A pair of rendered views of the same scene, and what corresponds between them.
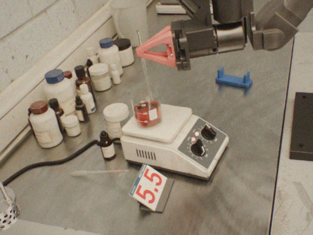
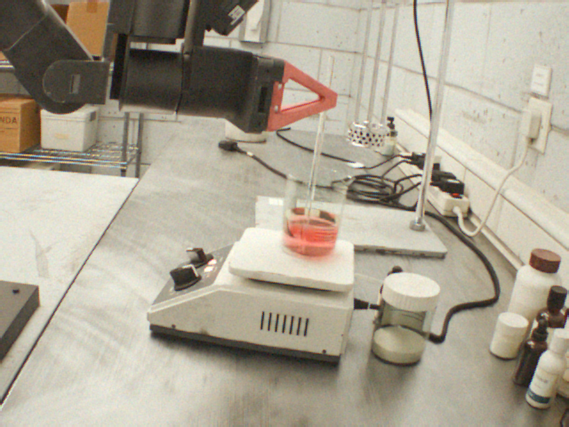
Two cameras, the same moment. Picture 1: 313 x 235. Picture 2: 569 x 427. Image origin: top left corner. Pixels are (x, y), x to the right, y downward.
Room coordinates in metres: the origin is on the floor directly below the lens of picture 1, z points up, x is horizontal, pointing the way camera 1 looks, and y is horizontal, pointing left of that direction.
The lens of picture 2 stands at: (1.22, -0.28, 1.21)
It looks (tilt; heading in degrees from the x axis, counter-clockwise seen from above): 18 degrees down; 152
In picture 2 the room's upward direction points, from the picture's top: 7 degrees clockwise
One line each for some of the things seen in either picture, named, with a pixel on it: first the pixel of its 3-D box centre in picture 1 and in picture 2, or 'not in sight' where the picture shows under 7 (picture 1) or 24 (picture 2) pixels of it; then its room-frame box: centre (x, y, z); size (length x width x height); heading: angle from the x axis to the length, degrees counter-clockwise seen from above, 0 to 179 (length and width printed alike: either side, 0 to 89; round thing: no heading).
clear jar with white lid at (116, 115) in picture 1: (118, 123); (404, 318); (0.81, 0.09, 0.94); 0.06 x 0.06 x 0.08
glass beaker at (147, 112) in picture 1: (145, 107); (315, 214); (0.72, 0.02, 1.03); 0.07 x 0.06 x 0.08; 63
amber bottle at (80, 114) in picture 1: (80, 107); (534, 350); (0.91, 0.19, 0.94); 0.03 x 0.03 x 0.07
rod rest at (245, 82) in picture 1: (233, 76); not in sight; (0.98, -0.23, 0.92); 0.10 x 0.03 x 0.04; 49
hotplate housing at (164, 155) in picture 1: (170, 138); (265, 291); (0.71, -0.02, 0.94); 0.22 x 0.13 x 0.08; 58
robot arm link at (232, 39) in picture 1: (228, 33); (150, 74); (0.71, -0.16, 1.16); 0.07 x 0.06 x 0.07; 85
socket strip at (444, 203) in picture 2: not in sight; (429, 180); (0.25, 0.59, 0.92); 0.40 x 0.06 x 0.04; 156
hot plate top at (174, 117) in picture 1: (157, 120); (294, 257); (0.72, 0.00, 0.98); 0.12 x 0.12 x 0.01; 58
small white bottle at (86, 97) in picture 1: (86, 98); (551, 368); (0.95, 0.18, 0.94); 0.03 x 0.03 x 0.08
